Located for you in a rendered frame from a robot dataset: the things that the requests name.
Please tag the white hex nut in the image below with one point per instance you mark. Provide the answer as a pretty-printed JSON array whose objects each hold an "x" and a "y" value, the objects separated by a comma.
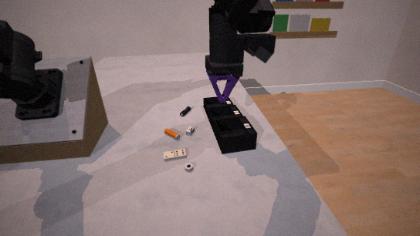
[{"x": 188, "y": 167}]

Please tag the orange battery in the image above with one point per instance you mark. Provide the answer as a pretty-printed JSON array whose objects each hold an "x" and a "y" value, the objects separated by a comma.
[{"x": 172, "y": 134}]

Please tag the cream domino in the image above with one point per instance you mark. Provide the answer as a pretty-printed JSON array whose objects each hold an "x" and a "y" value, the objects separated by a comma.
[{"x": 174, "y": 154}]

